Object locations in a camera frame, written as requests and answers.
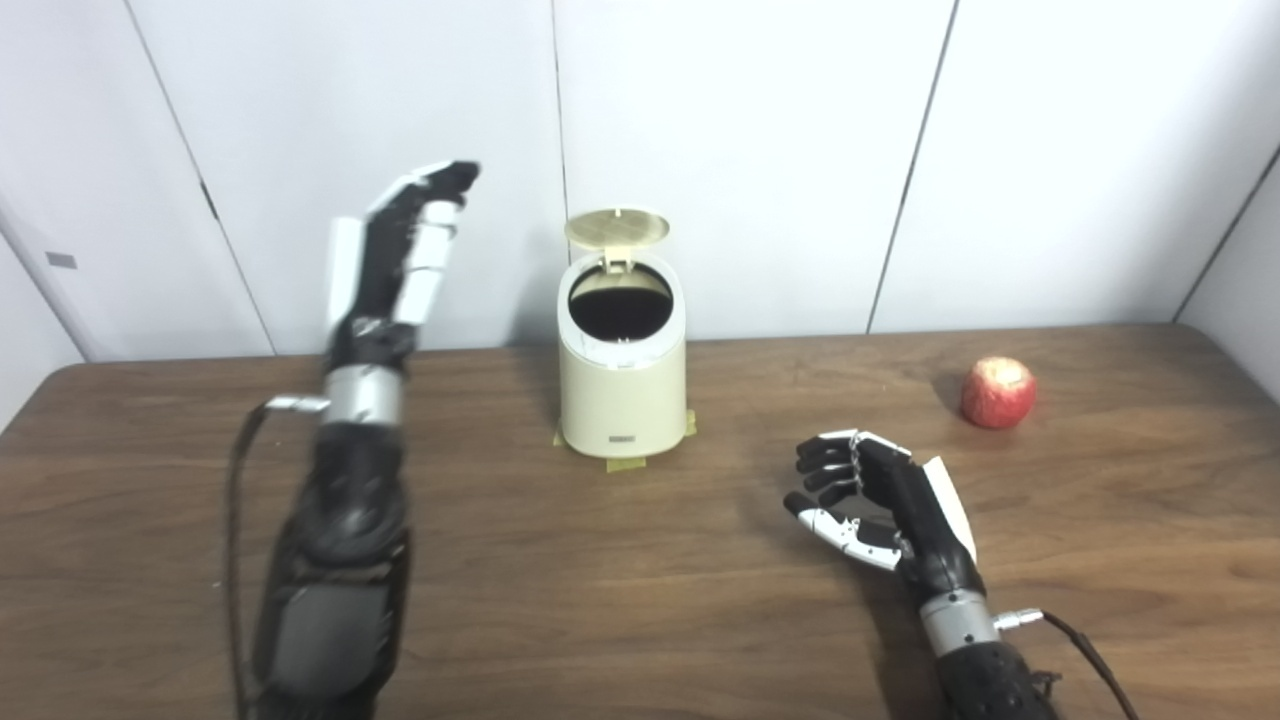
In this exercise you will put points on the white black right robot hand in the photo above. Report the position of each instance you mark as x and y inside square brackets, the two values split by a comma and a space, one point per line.
[915, 510]

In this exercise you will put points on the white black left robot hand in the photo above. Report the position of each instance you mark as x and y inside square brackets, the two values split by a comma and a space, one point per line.
[380, 270]

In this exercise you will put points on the red apple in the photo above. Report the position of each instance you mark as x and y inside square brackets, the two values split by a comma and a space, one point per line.
[998, 393]

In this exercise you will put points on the round cream bin lid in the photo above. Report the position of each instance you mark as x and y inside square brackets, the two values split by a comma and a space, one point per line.
[617, 228]

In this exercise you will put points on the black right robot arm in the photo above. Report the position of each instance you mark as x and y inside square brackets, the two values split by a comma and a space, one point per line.
[980, 660]

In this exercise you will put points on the cream-colored bin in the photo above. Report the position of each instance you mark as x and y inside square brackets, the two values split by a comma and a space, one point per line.
[622, 400]

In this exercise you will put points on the black wall panel hinge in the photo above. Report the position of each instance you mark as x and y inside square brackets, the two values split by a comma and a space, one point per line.
[210, 200]

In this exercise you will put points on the small gray wall label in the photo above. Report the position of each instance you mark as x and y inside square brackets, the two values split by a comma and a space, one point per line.
[61, 260]

